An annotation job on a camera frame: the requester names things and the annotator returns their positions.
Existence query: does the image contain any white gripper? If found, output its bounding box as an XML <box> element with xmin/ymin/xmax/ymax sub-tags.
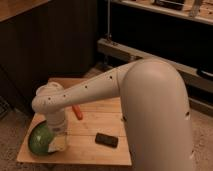
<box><xmin>45</xmin><ymin>109</ymin><xmax>68</xmax><ymax>149</ymax></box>

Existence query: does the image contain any white sponge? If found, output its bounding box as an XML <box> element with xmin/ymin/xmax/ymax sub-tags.
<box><xmin>48</xmin><ymin>136</ymin><xmax>65</xmax><ymax>152</ymax></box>

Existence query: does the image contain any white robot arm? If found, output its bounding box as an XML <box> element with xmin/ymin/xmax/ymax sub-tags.
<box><xmin>32</xmin><ymin>59</ymin><xmax>196</xmax><ymax>171</ymax></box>

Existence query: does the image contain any orange carrot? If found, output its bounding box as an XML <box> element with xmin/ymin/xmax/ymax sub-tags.
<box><xmin>72</xmin><ymin>105</ymin><xmax>83</xmax><ymax>120</ymax></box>

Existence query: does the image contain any wooden table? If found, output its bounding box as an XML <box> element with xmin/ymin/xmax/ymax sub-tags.
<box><xmin>16</xmin><ymin>77</ymin><xmax>133</xmax><ymax>167</ymax></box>

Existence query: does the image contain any black rectangular phone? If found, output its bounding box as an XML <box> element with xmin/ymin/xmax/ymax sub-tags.
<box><xmin>95</xmin><ymin>133</ymin><xmax>118</xmax><ymax>148</ymax></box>

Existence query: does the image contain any clear plastic cup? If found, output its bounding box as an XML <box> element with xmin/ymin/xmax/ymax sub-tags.
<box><xmin>36</xmin><ymin>82</ymin><xmax>64</xmax><ymax>95</ymax></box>

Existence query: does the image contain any metal vertical pole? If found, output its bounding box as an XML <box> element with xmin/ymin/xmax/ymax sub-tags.
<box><xmin>107</xmin><ymin>0</ymin><xmax>111</xmax><ymax>41</ymax></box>

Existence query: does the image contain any grey metal beam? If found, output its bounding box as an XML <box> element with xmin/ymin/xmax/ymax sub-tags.
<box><xmin>97</xmin><ymin>38</ymin><xmax>213</xmax><ymax>93</ymax></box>

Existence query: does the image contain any wooden shelf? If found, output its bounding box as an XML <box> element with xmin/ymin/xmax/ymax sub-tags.
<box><xmin>110</xmin><ymin>0</ymin><xmax>213</xmax><ymax>26</ymax></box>

